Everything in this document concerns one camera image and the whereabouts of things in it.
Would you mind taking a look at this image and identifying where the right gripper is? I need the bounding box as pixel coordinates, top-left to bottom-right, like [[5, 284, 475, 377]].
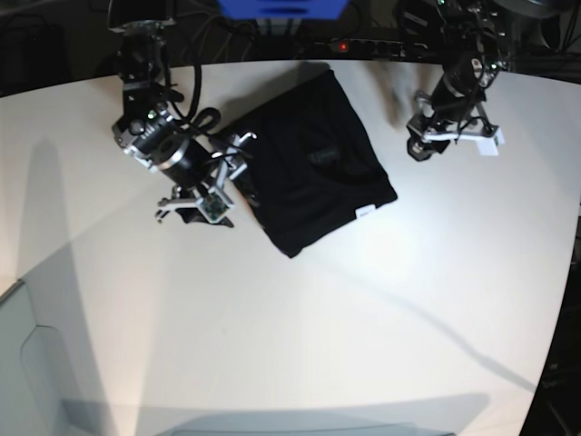
[[156, 132, 261, 227]]

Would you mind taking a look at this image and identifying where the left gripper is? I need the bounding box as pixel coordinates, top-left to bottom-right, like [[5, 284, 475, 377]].
[[406, 91, 499, 162]]

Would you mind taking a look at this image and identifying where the black T-shirt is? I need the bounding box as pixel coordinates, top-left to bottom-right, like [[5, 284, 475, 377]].
[[220, 70, 398, 258]]

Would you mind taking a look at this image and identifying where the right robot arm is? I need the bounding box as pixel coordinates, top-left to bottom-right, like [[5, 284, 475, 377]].
[[112, 20, 257, 228]]

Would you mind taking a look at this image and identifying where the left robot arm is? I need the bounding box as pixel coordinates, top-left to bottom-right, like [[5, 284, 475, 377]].
[[406, 1, 507, 162]]

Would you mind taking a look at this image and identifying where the black power strip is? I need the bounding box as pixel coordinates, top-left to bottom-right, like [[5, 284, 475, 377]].
[[303, 39, 434, 62]]

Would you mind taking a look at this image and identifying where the blue plastic box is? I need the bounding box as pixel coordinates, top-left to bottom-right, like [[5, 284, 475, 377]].
[[218, 0, 349, 20]]

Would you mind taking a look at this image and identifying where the white chair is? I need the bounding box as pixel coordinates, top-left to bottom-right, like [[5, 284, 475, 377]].
[[0, 272, 137, 436]]

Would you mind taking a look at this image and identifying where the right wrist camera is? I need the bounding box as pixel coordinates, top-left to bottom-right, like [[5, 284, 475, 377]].
[[198, 193, 235, 227]]

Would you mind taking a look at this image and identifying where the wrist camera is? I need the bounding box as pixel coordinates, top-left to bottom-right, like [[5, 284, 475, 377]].
[[198, 193, 235, 227], [476, 130, 505, 157]]

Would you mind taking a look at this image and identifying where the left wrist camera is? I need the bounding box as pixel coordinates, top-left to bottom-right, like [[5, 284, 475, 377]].
[[476, 130, 505, 157]]

